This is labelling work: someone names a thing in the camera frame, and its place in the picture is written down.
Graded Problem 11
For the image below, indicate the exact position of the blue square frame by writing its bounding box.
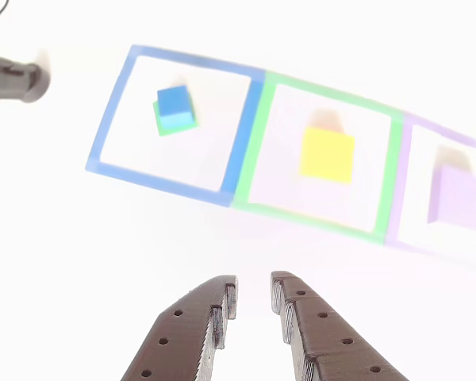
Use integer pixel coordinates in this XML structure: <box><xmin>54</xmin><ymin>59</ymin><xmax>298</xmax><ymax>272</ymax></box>
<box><xmin>85</xmin><ymin>44</ymin><xmax>267</xmax><ymax>208</ymax></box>

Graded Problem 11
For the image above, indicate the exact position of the orange block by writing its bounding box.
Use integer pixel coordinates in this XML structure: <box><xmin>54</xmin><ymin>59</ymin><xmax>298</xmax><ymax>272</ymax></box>
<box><xmin>299</xmin><ymin>126</ymin><xmax>356</xmax><ymax>184</ymax></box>

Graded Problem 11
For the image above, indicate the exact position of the small blue cube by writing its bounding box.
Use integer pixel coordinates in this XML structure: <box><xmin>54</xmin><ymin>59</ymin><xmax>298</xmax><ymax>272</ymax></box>
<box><xmin>157</xmin><ymin>85</ymin><xmax>195</xmax><ymax>130</ymax></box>

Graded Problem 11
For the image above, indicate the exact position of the green square frame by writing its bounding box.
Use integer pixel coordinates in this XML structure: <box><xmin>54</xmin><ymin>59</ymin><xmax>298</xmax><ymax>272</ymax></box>
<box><xmin>232</xmin><ymin>70</ymin><xmax>405</xmax><ymax>245</ymax></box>

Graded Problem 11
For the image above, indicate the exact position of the purple square frame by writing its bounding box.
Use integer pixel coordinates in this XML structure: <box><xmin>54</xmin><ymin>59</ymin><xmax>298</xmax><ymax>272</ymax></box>
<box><xmin>384</xmin><ymin>113</ymin><xmax>476</xmax><ymax>271</ymax></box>

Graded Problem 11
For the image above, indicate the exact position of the black tripod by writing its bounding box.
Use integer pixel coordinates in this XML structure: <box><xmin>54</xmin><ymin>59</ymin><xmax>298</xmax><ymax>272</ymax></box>
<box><xmin>0</xmin><ymin>55</ymin><xmax>52</xmax><ymax>103</ymax></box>

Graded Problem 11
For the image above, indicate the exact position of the green cube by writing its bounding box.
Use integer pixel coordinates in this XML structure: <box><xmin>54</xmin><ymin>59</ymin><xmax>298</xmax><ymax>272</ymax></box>
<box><xmin>152</xmin><ymin>89</ymin><xmax>201</xmax><ymax>137</ymax></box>

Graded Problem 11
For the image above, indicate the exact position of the large purple block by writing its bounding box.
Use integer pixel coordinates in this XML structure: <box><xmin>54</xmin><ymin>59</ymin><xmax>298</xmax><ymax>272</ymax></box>
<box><xmin>427</xmin><ymin>164</ymin><xmax>476</xmax><ymax>231</ymax></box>

